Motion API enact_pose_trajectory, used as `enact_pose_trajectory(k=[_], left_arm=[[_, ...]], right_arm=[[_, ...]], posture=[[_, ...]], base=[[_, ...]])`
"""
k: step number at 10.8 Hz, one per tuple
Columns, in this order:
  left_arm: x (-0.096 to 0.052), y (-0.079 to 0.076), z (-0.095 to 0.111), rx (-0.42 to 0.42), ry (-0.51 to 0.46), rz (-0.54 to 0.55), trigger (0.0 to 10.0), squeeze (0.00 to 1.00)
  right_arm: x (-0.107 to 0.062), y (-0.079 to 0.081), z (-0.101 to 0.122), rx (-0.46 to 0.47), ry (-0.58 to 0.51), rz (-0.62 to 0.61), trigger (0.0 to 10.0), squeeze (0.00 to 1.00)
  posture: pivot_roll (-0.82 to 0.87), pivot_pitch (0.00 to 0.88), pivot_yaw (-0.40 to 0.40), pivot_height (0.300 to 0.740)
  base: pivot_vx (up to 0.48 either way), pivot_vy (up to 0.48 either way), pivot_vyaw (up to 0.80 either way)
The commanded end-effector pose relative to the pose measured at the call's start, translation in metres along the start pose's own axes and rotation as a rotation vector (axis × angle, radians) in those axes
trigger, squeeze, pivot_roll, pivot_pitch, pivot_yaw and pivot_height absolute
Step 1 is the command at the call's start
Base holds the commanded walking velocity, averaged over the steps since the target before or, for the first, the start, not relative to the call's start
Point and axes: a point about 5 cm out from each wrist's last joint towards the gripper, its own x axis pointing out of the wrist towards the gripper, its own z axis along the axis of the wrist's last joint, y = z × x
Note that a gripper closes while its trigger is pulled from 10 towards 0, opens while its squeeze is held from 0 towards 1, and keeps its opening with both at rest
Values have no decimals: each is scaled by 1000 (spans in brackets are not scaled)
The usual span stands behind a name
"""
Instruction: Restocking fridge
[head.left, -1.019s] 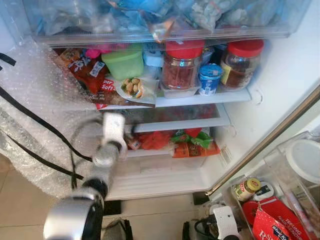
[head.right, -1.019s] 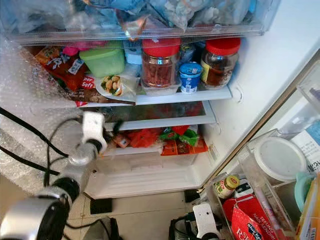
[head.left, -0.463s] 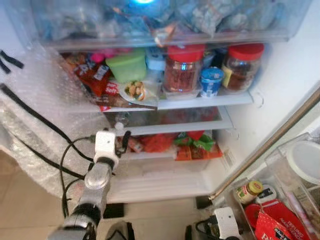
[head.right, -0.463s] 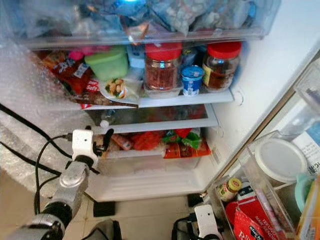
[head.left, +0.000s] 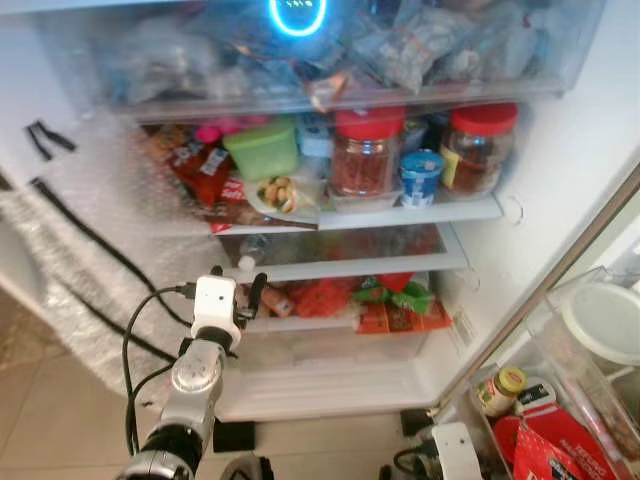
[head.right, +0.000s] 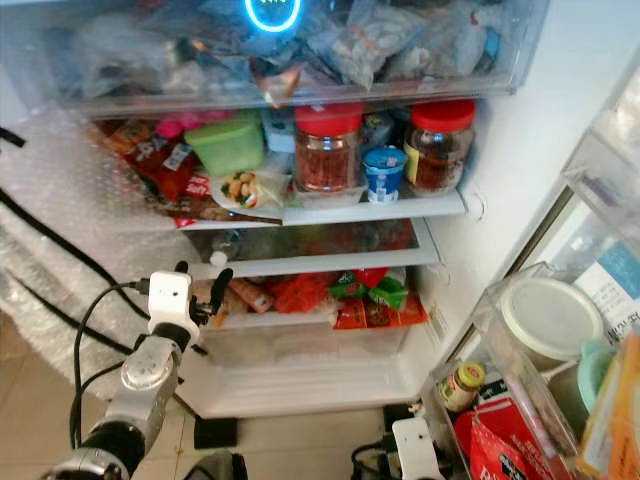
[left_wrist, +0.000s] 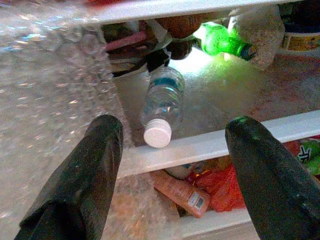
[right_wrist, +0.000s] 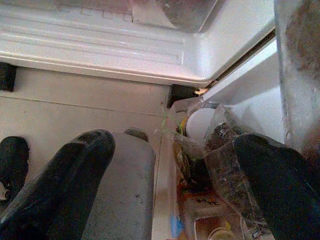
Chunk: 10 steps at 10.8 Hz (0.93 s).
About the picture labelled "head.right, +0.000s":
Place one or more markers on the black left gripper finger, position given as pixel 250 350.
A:
pixel 182 269
pixel 221 294

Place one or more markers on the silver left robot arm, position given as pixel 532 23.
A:
pixel 145 375

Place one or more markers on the black fridge foot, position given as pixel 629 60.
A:
pixel 400 417
pixel 215 433

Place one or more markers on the fridge door with clear bins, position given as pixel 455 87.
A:
pixel 535 400

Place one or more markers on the clear fridge drawer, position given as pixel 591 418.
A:
pixel 490 65

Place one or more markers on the brown sausage pack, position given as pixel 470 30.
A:
pixel 250 296

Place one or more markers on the red net bag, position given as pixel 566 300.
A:
pixel 300 293

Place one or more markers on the food packet with photo print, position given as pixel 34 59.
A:
pixel 245 190

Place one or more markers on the white edged short shelf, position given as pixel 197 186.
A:
pixel 320 262

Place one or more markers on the red sauce packet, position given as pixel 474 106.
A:
pixel 160 160

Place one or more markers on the clear crisper drawer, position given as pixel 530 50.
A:
pixel 310 365

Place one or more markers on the clear bubble wrap sheet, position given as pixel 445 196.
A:
pixel 60 250

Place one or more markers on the green plastic container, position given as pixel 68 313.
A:
pixel 225 147

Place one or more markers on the pink bottle cap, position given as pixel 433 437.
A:
pixel 169 129

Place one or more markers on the green snack packet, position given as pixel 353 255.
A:
pixel 375 288

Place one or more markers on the orange flat packet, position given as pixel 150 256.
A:
pixel 380 314

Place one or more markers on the grey robot leg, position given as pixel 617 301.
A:
pixel 215 467

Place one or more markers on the pale blue box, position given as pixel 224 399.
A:
pixel 278 130

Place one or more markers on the red lid jar of chili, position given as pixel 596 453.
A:
pixel 327 155

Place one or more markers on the white edged glass shelf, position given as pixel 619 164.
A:
pixel 390 208

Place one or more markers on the blue white yogurt cup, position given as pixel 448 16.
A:
pixel 384 176

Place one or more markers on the frosted grey food bag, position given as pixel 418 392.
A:
pixel 130 55

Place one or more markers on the small jar with yellow lid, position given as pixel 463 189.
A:
pixel 462 387

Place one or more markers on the red lid jar half full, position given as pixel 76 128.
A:
pixel 440 148

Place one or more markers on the clear bag of pale pieces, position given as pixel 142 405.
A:
pixel 375 42

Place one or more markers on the red white carton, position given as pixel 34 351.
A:
pixel 510 440

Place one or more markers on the white lidded round tub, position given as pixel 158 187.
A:
pixel 550 320

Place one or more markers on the teal cup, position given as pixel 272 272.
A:
pixel 592 375

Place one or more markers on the blue white carton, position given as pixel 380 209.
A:
pixel 622 290

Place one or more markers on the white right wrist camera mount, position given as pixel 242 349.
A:
pixel 417 450

